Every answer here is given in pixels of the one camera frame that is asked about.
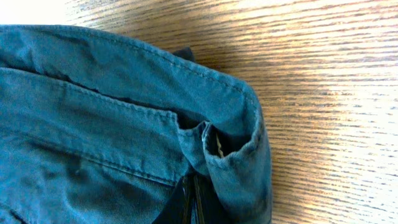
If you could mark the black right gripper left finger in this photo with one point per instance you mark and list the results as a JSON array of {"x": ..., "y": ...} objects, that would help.
[{"x": 178, "y": 209}]

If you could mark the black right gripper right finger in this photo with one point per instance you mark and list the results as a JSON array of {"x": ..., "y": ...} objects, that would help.
[{"x": 209, "y": 209}]

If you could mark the blue denim shorts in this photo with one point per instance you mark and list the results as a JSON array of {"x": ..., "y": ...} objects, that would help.
[{"x": 100, "y": 128}]

